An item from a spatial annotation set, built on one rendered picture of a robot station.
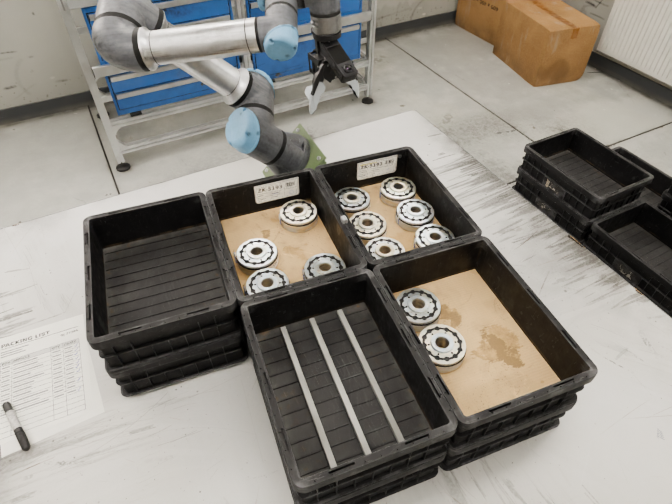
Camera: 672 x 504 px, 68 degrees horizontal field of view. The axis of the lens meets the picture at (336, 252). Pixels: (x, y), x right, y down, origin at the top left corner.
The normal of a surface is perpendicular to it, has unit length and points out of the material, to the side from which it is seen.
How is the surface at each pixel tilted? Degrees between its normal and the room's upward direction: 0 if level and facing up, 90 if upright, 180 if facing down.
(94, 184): 0
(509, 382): 0
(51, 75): 90
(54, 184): 0
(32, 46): 90
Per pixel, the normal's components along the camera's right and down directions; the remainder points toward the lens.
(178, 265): 0.00, -0.70
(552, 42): 0.28, 0.68
